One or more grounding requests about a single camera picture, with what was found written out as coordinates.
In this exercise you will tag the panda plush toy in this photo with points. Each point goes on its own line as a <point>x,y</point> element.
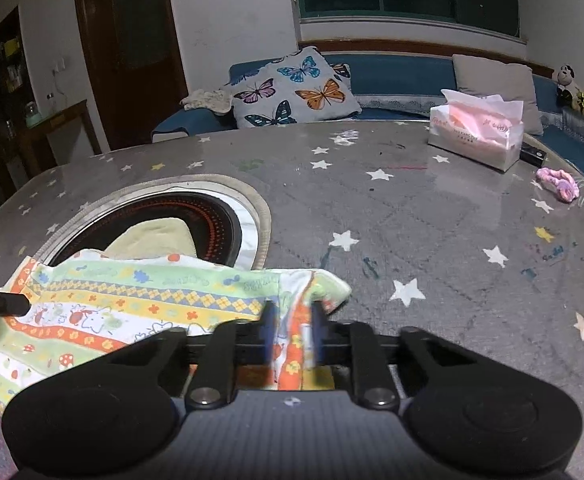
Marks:
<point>567,90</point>

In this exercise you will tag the grey star-patterned table cover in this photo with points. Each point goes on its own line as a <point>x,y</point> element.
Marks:
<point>492,261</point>

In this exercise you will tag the round black table heater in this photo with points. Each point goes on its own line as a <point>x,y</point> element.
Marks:
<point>227,221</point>

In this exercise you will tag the pink tissue box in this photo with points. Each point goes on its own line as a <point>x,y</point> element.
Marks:
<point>486,129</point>

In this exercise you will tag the dark wooden side table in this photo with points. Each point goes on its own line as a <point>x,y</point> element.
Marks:
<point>34,145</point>

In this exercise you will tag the teal jar on table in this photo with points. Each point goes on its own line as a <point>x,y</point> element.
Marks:
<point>32,114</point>

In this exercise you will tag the dark wooden door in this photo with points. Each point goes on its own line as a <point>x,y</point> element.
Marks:
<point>134,65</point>

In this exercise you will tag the beige cushion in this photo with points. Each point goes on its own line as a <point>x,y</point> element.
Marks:
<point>511,81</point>

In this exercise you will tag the butterfly print pillow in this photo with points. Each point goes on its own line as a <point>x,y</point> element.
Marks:
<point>301,87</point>

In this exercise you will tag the colourful patterned children's pants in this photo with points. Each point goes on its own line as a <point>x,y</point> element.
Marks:
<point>96,301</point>

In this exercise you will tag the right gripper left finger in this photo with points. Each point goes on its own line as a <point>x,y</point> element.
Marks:
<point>233,344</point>

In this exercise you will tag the cream cloth on armrest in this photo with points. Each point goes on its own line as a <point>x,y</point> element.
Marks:
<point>219,102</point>

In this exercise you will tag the blue sofa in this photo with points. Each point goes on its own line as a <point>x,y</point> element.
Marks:
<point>403,87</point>

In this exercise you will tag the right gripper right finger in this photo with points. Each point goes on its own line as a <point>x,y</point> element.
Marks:
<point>355,346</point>

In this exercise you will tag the black remote control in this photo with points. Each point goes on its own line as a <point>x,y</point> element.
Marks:
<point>532,155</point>

